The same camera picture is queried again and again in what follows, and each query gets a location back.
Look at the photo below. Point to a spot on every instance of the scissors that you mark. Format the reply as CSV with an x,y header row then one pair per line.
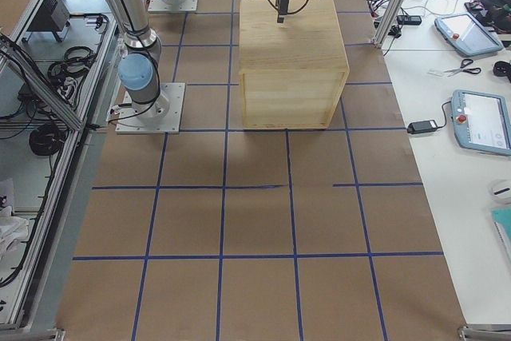
x,y
464,67

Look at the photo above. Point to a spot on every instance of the blue teach pendant far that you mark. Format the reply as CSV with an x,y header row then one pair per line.
x,y
467,35

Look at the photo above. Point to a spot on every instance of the blue teach pendant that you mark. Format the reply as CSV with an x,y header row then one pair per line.
x,y
467,35
481,122

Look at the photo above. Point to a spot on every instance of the white crumpled cloth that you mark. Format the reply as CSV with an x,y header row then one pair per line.
x,y
14,229

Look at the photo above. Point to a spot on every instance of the white round device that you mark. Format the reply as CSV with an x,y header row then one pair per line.
x,y
500,191

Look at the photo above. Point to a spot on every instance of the wooden drawer cabinet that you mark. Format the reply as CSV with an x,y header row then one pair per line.
x,y
292,74

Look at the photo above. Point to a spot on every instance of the teal notebook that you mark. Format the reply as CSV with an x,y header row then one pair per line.
x,y
501,218

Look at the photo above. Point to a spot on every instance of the black power adapter right table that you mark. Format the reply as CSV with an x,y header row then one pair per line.
x,y
420,127

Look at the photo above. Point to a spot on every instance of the blue teach pendant near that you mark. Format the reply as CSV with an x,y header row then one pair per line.
x,y
481,122

